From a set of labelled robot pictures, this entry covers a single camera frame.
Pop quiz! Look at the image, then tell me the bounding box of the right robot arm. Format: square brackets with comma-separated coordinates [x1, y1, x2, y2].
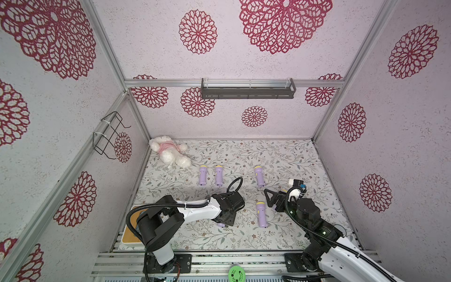
[264, 187, 401, 282]

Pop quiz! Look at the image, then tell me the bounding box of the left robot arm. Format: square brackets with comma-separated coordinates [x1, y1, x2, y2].
[126, 191, 245, 274]

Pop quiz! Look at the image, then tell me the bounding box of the green tape roll front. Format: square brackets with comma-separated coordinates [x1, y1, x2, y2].
[228, 265, 246, 282]

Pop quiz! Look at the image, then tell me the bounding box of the white plush teddy bear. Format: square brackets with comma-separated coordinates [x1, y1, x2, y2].
[149, 136, 191, 169]

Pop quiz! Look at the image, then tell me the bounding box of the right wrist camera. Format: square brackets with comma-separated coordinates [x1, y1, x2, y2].
[288, 179, 307, 202]

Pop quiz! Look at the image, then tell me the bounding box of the black wall shelf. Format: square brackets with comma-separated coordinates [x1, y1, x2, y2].
[200, 79, 297, 100]

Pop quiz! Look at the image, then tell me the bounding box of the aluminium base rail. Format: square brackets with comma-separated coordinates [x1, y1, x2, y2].
[90, 250, 301, 277]

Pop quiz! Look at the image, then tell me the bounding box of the black wire wall rack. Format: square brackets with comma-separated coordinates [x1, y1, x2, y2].
[92, 111, 131, 161]

